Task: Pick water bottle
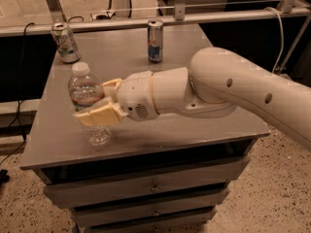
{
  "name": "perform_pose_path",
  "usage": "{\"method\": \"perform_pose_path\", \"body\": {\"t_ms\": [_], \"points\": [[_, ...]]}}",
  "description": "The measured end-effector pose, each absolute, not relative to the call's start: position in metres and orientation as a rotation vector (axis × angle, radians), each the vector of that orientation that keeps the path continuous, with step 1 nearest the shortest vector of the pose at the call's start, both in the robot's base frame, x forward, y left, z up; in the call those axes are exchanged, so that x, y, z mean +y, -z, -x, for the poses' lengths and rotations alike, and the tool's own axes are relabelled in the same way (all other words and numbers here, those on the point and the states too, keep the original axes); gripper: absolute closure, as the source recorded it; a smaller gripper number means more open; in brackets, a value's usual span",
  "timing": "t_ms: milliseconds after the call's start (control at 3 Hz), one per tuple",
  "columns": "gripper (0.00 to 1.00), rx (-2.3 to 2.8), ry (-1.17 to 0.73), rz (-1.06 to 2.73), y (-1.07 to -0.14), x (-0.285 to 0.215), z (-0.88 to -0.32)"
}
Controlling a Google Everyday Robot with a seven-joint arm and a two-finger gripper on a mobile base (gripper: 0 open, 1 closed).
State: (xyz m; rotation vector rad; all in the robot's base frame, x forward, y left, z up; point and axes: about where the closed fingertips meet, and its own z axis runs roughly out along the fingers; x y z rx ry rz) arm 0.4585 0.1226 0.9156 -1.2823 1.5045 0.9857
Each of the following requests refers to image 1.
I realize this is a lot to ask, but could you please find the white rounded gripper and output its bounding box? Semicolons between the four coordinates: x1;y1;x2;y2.
73;71;156;126

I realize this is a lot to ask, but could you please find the green white soda can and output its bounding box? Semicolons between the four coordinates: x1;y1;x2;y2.
52;22;80;63

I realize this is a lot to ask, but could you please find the clear plastic water bottle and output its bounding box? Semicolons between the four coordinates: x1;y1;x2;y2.
68;62;110;147

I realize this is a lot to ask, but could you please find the white cable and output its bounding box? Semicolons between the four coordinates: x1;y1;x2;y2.
263;7;285;75

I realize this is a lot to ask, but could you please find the black cable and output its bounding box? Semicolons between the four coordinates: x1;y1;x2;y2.
0;21;36;167

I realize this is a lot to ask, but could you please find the slim blue silver can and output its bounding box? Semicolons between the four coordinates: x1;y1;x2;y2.
148;19;163;63

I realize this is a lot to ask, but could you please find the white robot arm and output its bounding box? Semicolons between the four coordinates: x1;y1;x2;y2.
74;47;311;149

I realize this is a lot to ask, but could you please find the bottom grey drawer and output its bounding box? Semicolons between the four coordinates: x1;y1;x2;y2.
85;207;216;233

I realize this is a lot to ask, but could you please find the grey metal railing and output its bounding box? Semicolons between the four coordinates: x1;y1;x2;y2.
0;0;310;37

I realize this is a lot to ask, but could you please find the middle grey drawer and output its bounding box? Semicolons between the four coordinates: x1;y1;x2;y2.
72;185;229;227

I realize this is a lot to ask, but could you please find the top grey drawer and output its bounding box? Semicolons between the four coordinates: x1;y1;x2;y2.
44;155;250;209

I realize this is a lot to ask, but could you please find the grey drawer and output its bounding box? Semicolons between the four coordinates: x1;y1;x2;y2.
85;207;216;233
44;155;250;209
72;185;229;227

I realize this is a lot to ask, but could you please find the grey drawer cabinet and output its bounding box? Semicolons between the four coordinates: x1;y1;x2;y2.
19;23;271;233

